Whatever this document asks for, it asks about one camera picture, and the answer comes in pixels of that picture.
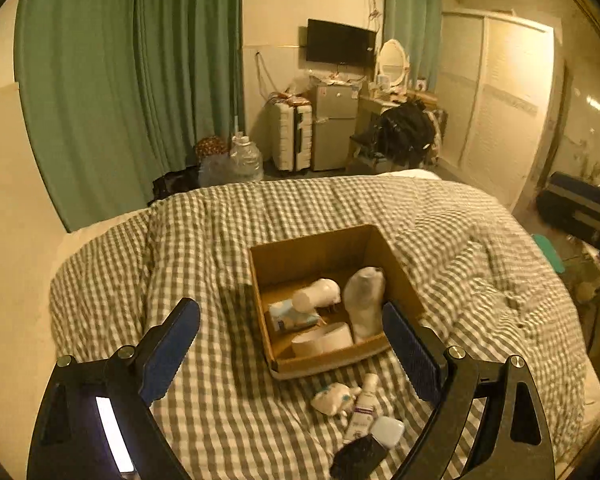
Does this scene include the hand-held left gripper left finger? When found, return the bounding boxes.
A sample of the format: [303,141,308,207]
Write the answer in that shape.
[26,298,201,480]

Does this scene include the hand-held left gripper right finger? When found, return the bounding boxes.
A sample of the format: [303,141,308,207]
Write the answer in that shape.
[381,301,557,480]

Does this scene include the white rolled sock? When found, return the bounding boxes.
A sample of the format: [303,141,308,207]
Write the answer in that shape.
[343,267,387,341]

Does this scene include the white cream tube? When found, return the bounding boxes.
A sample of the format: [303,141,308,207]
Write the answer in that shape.
[342,373,381,445]

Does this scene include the small white square case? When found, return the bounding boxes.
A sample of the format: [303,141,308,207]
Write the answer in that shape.
[370,416,406,448]

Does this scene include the white tape roll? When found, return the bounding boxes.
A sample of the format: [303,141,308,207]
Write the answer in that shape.
[291,321,355,358]

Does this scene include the small white crumpled packet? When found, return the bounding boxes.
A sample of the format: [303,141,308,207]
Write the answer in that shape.
[311,382,362,417]

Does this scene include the white plastic bottle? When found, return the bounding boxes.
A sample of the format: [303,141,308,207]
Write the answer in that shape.
[292,278,342,312]

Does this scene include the green checked blanket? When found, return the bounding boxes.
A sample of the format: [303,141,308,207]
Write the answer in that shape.
[50,175,600,480]

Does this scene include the blue tissue pack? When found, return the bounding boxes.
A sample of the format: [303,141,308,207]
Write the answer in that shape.
[266,300,322,332]

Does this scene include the open cardboard box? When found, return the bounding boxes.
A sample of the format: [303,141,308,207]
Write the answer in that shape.
[247,224,427,380]

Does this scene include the teal plastic item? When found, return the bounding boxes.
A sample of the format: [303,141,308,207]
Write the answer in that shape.
[531,234,566,275]

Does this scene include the clear plastic bag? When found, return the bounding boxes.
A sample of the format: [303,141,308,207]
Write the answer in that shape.
[198,152,231,188]

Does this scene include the clear water jug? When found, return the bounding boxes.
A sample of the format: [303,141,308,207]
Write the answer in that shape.
[228,131,264,182]

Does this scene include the patterned brown bag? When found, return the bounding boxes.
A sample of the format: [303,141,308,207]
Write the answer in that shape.
[195,136,229,161]

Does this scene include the black hard suitcase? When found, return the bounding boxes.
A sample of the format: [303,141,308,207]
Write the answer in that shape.
[536,171,600,241]

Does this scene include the black backpack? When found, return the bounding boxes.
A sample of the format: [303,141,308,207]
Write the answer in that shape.
[377,100,438,168]

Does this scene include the small silver fridge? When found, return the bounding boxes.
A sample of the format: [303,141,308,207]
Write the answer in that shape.
[310,82,359,172]

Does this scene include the white hard suitcase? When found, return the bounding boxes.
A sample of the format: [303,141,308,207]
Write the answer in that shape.
[266,97,314,175]

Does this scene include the wooden dressing table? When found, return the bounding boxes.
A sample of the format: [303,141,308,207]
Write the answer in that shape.
[350,91,438,161]

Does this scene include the white sliding wardrobe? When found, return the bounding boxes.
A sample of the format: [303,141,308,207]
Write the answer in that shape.
[437,10,566,211]

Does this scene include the wide green curtain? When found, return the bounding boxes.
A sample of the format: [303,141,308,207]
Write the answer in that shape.
[14,0,245,233]

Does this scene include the snack bag on suitcase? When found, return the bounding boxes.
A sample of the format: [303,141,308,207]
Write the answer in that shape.
[267,91,312,107]

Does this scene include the oval white vanity mirror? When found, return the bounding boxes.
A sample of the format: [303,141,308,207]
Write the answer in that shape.
[375,39,411,92]

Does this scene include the narrow green curtain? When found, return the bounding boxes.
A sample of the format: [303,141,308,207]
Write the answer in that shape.
[383,0,443,92]

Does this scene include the black wall television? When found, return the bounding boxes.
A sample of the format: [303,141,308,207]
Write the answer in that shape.
[306,18,379,67]

